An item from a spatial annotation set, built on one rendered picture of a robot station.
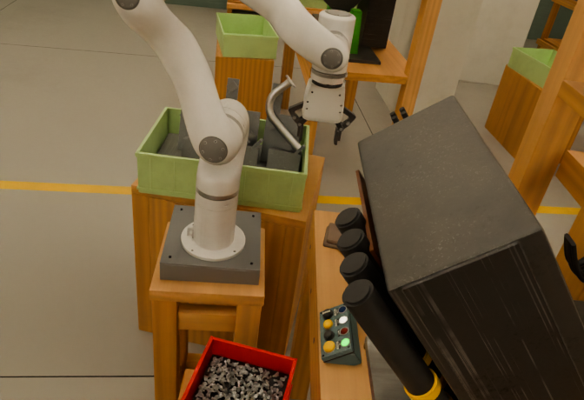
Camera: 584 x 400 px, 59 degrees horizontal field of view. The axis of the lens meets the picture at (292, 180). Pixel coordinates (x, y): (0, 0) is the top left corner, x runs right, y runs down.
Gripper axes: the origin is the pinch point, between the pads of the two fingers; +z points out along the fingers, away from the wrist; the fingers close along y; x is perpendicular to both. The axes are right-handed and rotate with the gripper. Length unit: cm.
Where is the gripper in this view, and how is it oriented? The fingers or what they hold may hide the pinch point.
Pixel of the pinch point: (318, 137)
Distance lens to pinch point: 132.5
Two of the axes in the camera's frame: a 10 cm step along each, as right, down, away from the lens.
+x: -0.2, 5.2, -8.5
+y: -9.9, -1.1, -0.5
